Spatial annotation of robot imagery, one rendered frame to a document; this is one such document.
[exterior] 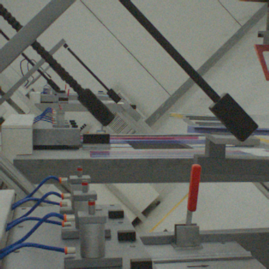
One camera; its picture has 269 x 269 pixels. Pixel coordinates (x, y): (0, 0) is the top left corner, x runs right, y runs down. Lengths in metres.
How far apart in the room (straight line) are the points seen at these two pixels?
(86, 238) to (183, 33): 7.91
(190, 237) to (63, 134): 1.13
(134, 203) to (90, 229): 4.75
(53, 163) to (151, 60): 6.77
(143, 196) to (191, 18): 3.62
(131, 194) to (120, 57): 3.29
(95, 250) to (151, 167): 1.10
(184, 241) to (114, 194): 4.42
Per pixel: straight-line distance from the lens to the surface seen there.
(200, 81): 0.65
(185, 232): 0.91
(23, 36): 0.63
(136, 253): 0.66
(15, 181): 1.66
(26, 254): 0.66
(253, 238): 0.97
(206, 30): 8.55
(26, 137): 1.87
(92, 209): 0.61
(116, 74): 8.35
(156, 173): 1.71
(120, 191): 5.32
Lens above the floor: 1.31
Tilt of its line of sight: 9 degrees down
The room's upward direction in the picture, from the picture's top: 44 degrees counter-clockwise
